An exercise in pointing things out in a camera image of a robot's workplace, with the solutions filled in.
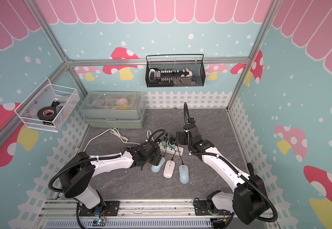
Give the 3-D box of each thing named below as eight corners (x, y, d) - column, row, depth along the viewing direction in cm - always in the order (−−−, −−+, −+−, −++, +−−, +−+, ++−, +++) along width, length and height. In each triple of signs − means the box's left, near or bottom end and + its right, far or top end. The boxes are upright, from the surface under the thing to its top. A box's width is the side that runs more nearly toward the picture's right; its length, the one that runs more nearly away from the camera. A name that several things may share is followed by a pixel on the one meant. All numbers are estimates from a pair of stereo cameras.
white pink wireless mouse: (162, 177, 87) (162, 176, 85) (166, 160, 93) (166, 158, 92) (172, 179, 86) (172, 178, 84) (175, 161, 93) (175, 160, 91)
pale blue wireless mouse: (179, 184, 84) (179, 182, 82) (178, 166, 91) (178, 164, 89) (189, 184, 84) (189, 182, 82) (187, 166, 91) (188, 164, 89)
